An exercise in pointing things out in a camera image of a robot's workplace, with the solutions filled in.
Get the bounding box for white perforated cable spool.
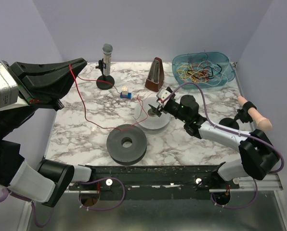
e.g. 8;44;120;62
133;96;170;130

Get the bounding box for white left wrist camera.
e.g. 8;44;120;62
0;62;28;111

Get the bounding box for pink microphone on stand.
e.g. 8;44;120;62
219;96;273;131

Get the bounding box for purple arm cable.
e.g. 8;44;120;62
0;177;125;228
172;82;285;209

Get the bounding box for red wire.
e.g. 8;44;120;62
69;64;149;132

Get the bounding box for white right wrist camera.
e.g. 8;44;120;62
157;87;172;105

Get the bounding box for black ribbon cable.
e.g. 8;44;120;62
186;64;222;80

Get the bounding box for silver glitter microphone on stand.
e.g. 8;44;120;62
96;43;115;90

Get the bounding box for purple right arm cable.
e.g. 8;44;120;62
172;82;285;209

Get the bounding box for aluminium rail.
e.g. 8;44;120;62
66;174;283;193

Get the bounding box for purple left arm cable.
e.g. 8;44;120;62
0;177;125;228

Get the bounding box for yellow wire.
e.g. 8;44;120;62
177;69;204;84

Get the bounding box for teal plastic bin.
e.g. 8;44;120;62
172;52;236;90

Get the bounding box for brown wooden metronome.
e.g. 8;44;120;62
145;57;165;92

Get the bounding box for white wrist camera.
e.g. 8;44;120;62
0;62;28;111
157;87;172;105

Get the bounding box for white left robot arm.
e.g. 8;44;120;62
0;58;92;207

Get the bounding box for blue and white toy bricks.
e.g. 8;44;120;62
120;86;132;99

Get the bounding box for black cable spool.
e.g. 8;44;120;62
106;124;147;166

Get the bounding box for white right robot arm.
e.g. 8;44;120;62
151;95;279;181

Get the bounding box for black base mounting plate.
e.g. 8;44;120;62
68;164;240;201

